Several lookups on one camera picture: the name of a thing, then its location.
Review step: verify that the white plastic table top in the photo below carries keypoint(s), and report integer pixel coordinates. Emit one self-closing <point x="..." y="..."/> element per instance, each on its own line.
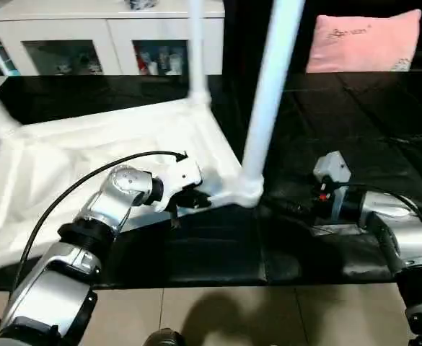
<point x="88" y="151"/>

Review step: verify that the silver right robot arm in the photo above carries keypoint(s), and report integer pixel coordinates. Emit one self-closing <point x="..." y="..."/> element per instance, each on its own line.
<point x="398" y="231"/>

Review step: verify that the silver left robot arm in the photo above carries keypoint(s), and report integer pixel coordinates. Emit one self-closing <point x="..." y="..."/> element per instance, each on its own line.
<point x="88" y="231"/>

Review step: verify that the black work mat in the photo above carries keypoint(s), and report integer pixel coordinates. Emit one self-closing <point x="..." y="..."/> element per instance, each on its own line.
<point x="355" y="144"/>

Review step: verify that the dark robot foot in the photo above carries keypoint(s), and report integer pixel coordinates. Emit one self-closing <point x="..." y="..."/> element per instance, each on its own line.
<point x="164" y="338"/>

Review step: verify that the pink pillow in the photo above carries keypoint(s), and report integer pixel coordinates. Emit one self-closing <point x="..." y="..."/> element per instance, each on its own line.
<point x="366" y="42"/>

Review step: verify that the black furniture with yellow label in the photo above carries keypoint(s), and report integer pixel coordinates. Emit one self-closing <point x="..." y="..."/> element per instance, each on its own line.
<point x="254" y="32"/>

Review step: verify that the white cabinet with glass doors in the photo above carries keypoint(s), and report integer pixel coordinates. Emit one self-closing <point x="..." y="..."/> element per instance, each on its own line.
<point x="88" y="36"/>

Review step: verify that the dark ornament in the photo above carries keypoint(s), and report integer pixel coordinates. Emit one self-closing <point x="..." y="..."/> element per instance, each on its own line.
<point x="141" y="3"/>

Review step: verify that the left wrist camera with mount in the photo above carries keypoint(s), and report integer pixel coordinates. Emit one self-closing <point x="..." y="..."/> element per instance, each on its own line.
<point x="182" y="173"/>

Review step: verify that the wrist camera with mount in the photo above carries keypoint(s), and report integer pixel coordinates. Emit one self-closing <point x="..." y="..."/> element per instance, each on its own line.
<point x="182" y="173"/>
<point x="331" y="169"/>

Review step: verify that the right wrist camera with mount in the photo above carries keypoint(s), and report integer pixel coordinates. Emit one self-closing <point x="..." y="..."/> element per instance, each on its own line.
<point x="331" y="169"/>

